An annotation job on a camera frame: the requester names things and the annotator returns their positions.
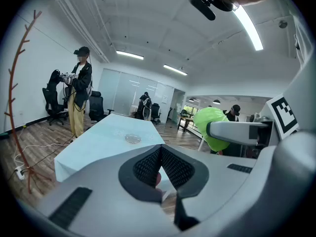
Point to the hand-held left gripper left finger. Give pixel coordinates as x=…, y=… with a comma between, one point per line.
x=98, y=176

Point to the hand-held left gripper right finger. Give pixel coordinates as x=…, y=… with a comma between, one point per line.
x=217, y=176

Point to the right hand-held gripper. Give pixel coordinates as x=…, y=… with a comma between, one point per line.
x=284, y=117

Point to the clear glass dish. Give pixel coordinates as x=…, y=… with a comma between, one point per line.
x=133, y=138

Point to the light blue tablecloth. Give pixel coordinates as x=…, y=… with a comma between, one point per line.
x=111, y=137

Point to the red tree-shaped coat rack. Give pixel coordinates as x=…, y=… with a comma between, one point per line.
x=29, y=181

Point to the white power strip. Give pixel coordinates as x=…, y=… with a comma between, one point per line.
x=19, y=173

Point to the grey office chair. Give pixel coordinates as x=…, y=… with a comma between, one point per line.
x=147, y=112

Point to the ceiling strip light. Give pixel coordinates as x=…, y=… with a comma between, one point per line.
x=129, y=55
x=249, y=28
x=175, y=69

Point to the black jacket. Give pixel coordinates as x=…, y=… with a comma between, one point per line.
x=53, y=79

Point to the round ceiling fixture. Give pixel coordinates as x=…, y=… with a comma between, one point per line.
x=283, y=24

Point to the white wall notice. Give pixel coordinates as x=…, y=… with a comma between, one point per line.
x=164, y=99

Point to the black head-worn camera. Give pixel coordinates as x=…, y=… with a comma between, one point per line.
x=203, y=7

